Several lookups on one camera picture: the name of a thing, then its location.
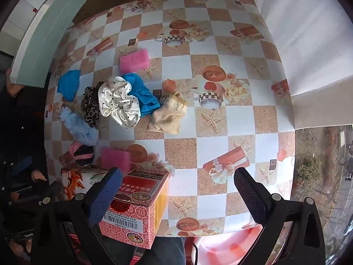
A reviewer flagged light blue fluffy sock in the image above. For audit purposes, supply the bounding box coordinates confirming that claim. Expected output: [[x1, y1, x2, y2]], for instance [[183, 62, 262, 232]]
[[59, 107, 99, 146]]

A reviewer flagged grey-green storage box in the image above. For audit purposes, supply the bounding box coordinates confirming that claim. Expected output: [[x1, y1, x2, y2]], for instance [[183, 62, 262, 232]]
[[9, 0, 87, 88]]

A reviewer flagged pink and black sock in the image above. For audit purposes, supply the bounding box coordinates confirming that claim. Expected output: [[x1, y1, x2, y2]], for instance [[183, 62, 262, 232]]
[[68, 141, 94, 167]]

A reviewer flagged leopard print scrunchie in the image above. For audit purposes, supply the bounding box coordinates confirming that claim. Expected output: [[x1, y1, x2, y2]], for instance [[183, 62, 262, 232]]
[[81, 81, 104, 127]]

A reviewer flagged blue mesh cloth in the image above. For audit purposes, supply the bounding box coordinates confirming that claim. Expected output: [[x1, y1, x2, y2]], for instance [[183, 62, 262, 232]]
[[122, 73, 160, 117]]

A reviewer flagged white curtain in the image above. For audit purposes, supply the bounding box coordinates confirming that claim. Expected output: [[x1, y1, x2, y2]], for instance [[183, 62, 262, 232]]
[[254, 0, 352, 96]]

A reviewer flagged white polka dot scrunchie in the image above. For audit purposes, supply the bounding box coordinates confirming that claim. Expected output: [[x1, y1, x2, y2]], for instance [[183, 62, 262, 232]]
[[98, 77, 141, 129]]

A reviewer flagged beige knitted sock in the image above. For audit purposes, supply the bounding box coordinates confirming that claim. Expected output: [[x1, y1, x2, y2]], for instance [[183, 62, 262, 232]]
[[147, 93, 187, 135]]

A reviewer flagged pink foam sponge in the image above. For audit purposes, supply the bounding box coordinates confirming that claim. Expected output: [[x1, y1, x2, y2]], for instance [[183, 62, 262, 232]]
[[101, 148, 131, 175], [119, 49, 150, 75]]

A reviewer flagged checkered printed tablecloth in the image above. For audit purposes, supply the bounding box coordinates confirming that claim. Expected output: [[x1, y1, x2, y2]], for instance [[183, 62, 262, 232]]
[[44, 0, 295, 236]]

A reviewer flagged red patterned carton box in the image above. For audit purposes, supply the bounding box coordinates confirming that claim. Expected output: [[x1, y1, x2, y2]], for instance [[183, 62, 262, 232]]
[[99, 170, 170, 249]]

